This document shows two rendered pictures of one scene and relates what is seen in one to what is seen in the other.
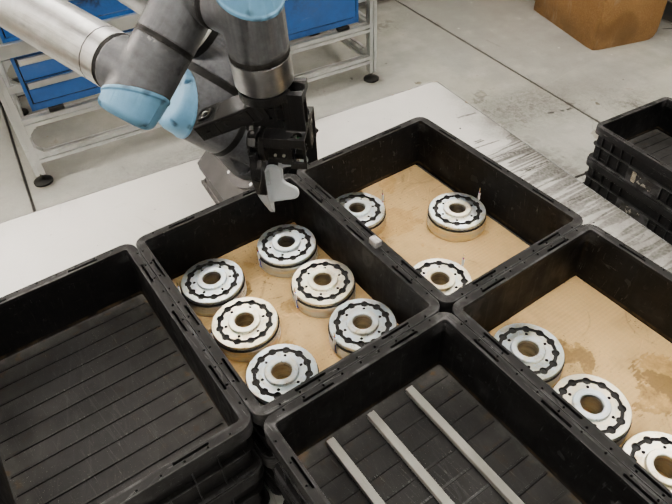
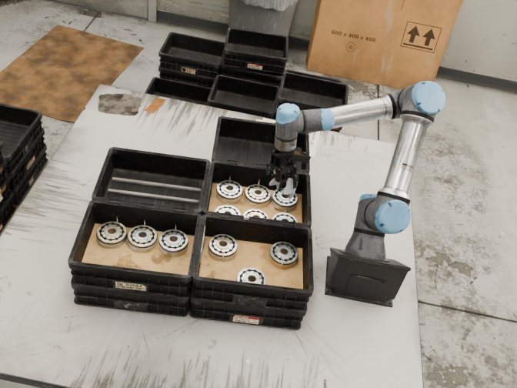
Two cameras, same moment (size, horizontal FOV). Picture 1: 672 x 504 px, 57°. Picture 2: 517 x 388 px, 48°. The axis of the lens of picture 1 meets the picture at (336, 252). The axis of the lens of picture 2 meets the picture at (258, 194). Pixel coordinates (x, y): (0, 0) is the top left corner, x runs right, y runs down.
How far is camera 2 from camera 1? 2.12 m
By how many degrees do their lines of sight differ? 77
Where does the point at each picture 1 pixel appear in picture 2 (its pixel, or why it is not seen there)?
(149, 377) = not seen: hidden behind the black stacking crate
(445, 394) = not seen: hidden behind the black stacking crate
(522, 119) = not seen: outside the picture
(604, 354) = (151, 265)
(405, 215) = (271, 274)
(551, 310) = (181, 270)
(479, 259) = (224, 274)
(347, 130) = (396, 358)
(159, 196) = (391, 251)
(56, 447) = (257, 151)
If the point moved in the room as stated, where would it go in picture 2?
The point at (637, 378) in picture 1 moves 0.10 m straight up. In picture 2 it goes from (135, 265) to (135, 245)
